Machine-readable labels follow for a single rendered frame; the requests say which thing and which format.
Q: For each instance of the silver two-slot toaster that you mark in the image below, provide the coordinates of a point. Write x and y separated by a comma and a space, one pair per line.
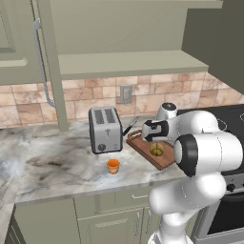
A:
105, 133

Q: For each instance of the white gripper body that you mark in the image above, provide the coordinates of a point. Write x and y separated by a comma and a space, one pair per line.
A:
147, 131

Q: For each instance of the sage green drawer front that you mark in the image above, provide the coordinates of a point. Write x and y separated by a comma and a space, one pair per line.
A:
130, 197

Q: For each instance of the sage green open wall cabinet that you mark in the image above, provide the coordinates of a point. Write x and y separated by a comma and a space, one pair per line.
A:
127, 38

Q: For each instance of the steel stove with black hob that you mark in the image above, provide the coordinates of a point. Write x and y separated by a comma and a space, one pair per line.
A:
232, 119

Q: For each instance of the orange jam jar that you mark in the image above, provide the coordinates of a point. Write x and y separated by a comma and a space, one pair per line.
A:
113, 166

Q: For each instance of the black glass oven door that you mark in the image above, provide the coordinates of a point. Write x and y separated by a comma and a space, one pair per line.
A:
228, 216

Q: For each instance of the black stove knob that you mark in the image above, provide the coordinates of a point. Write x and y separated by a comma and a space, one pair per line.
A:
231, 187

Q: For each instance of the brown wooden cutting board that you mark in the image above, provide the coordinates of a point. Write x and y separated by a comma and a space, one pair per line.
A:
144, 149

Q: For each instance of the dark grey-green range hood cabinet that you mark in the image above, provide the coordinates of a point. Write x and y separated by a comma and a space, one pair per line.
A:
219, 41

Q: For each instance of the grey wall socket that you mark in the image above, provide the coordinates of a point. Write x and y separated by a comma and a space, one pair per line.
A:
126, 94

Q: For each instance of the sage green base cabinet door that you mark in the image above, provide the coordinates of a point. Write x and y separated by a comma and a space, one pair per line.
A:
151, 227
108, 227

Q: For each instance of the sage green plain base panel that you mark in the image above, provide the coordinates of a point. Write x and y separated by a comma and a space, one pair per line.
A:
47, 222

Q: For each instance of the sage green closed wall cabinet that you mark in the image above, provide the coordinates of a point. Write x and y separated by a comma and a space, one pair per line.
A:
14, 38

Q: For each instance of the sage green open cabinet door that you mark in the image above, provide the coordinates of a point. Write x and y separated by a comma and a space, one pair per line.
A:
54, 63

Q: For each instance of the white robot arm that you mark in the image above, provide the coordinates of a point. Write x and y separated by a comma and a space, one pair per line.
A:
203, 190

